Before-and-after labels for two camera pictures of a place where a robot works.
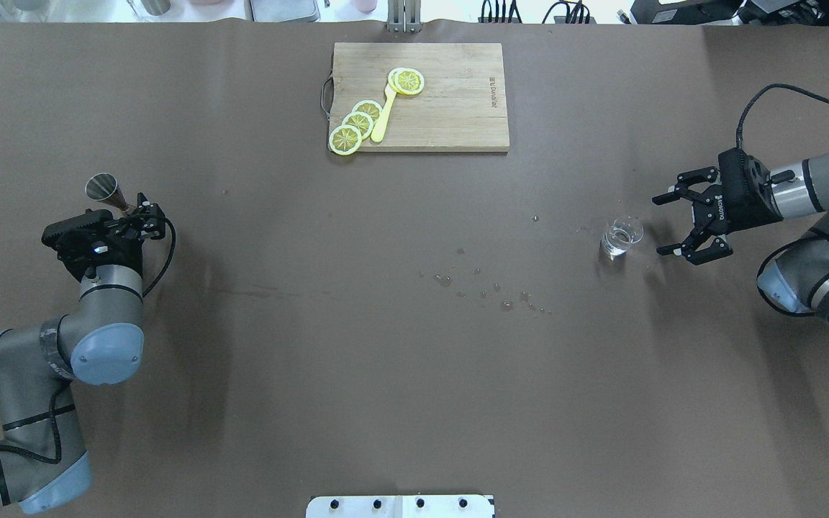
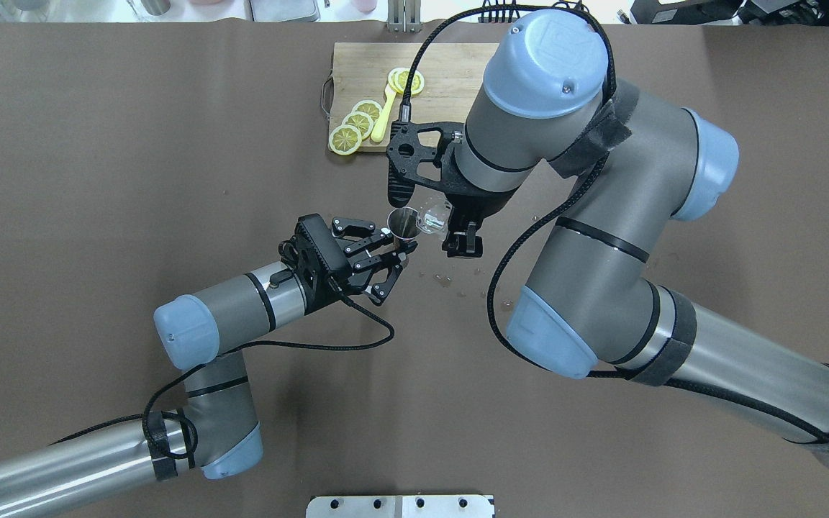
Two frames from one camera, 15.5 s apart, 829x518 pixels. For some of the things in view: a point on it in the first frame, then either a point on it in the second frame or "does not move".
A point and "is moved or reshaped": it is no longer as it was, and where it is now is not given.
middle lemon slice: x=360 y=121 does not move
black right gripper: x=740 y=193 → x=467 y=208
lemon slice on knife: x=405 y=80 does not move
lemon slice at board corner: x=345 y=139 does not move
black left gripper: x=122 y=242 → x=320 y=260
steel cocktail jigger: x=103 y=187 → x=404 y=223
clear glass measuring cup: x=622 y=233 is moved or reshaped
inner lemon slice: x=372 y=107 does not move
